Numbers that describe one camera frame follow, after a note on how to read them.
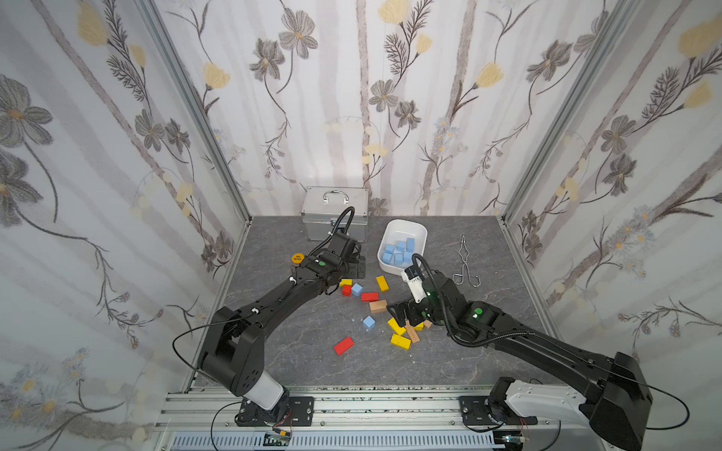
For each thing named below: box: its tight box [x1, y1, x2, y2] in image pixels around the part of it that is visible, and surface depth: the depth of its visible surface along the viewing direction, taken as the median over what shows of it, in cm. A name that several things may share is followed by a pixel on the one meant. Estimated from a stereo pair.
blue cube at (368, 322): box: [362, 314, 377, 332], surface depth 90 cm
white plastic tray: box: [376, 218, 428, 276], surface depth 113 cm
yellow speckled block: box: [390, 333, 412, 351], surface depth 88 cm
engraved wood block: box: [404, 319, 421, 344], surface depth 88 cm
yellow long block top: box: [376, 275, 391, 293], surface depth 101 cm
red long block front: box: [332, 336, 355, 357], surface depth 88 cm
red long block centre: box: [361, 292, 379, 302], surface depth 97 cm
